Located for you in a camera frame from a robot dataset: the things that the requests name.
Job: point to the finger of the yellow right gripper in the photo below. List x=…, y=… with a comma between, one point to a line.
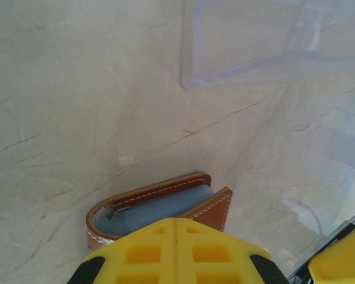
x=346, y=260

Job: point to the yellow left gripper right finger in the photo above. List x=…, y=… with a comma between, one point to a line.
x=213, y=257

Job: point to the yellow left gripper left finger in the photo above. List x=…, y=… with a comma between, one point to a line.
x=142, y=257

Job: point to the brown leather card holder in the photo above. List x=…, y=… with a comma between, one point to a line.
x=213, y=210

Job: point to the clear plastic box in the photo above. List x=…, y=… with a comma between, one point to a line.
x=195, y=74

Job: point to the long aluminium base rail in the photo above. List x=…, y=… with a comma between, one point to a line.
x=344, y=231

